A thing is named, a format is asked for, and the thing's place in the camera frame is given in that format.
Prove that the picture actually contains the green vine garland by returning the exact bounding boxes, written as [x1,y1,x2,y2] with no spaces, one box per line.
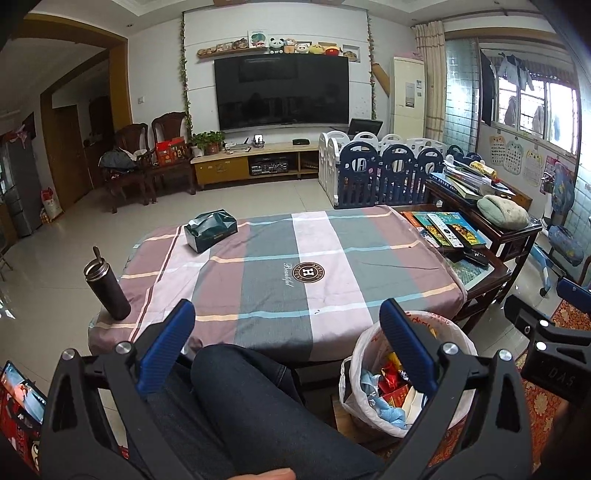
[366,16,378,120]
[179,11,193,136]

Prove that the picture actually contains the potted green plant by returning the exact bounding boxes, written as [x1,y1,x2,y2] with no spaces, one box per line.
[190,131,227,157]

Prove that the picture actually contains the window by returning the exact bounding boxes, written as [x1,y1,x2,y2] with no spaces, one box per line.
[479,41,581,157]

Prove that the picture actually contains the blue face mask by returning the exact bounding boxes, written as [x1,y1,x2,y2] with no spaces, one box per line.
[360,371,382,398]
[369,397,408,428]

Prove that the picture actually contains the white standing air conditioner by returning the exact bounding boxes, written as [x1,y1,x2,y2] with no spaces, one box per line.
[392,56,426,140]

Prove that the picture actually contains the red gift box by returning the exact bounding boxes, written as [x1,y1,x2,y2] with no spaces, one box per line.
[155,137,189,166]

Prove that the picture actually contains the dark hanging garment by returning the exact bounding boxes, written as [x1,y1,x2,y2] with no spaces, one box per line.
[479,48,495,127]

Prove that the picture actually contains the beige curtain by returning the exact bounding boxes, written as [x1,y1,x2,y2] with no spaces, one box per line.
[412,21,447,142]

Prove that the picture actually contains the black audio amplifier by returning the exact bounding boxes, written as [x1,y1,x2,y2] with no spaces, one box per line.
[249,157,291,176]

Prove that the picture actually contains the wall chart poster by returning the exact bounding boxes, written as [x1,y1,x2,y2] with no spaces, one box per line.
[523,148,545,188]
[488,135,507,165]
[505,140,524,176]
[539,157,560,195]

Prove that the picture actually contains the black thermos bottle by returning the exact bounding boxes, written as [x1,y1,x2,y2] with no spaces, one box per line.
[83,246,133,321]

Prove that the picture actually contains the white remote control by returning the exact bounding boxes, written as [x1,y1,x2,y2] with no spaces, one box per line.
[427,213,464,249]

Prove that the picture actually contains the stack of books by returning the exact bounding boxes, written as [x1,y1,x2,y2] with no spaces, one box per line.
[428,154,514,202]

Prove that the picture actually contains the colourful picture book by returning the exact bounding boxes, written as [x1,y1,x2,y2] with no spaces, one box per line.
[412,211,489,246]

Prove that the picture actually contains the light hanging garment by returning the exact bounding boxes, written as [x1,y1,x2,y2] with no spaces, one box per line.
[498,53,536,92]

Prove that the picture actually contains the person's trousered legs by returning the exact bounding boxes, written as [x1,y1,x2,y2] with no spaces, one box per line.
[145,344,386,480]

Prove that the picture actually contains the silver refrigerator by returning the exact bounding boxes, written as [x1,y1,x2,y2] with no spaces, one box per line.
[0,134,45,239]

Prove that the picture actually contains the green round cushion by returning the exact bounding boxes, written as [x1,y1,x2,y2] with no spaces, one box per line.
[476,194,531,231]

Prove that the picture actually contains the red printed bag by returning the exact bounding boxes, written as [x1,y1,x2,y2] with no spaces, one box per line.
[0,383,45,475]

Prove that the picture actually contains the smartphone with lit screen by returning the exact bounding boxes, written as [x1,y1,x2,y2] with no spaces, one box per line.
[0,360,48,426]

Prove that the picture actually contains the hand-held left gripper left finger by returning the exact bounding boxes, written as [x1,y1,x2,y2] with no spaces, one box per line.
[39,299,199,480]

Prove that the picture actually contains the red cardboard box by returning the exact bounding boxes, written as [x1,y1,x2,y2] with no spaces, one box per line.
[376,384,411,410]

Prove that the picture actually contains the green tissue box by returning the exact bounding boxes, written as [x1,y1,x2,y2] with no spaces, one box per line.
[184,210,239,254]

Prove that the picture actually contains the black bag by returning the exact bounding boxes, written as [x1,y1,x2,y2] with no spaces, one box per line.
[99,148,138,175]

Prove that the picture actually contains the black television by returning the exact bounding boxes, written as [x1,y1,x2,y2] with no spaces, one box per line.
[213,54,350,132]

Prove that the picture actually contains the white wastebasket with bag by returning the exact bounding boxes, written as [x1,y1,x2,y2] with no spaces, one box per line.
[339,311,479,439]

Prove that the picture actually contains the black monitor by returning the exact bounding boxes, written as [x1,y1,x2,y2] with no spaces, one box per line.
[347,118,384,139]

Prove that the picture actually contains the white playpen fence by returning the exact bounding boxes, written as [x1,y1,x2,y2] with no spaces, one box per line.
[318,130,450,207]

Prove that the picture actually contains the slanted wooden wall trim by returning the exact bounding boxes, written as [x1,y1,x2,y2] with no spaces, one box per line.
[370,62,393,99]

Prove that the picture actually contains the person's left hand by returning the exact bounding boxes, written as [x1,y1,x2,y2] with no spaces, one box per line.
[238,467,298,480]

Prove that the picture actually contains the dark wooden side table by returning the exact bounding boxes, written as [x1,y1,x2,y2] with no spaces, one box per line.
[425,178,544,278]

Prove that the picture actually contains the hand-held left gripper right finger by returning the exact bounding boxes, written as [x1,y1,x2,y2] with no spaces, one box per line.
[379,298,534,480]

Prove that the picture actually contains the dark wooden armchair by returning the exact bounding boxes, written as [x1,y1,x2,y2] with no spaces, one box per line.
[147,111,198,205]
[98,123,151,214]

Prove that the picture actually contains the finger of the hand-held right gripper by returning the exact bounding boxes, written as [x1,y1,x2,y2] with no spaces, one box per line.
[503,294,591,348]
[556,277,591,305]

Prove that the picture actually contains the red and white bag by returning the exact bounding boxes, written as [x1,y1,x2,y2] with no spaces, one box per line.
[41,186,64,221]

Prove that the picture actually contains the wooden side table with books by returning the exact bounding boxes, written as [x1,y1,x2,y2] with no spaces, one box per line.
[392,205,513,334]

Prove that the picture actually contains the person's right forearm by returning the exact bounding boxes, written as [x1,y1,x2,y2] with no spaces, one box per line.
[538,399,591,480]

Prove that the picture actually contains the wooden door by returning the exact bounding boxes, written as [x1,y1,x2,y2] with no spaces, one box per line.
[52,104,94,209]

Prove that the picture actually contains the checked tablecloth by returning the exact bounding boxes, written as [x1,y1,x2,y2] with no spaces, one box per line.
[88,205,472,360]

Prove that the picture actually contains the blue patterned swivel chair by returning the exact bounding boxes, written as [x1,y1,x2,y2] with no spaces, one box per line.
[531,161,586,297]

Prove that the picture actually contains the wooden television cabinet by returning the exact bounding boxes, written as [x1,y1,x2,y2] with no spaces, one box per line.
[191,142,324,190]

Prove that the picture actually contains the red foil wrapper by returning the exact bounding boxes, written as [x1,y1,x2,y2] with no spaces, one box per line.
[379,361,402,386]

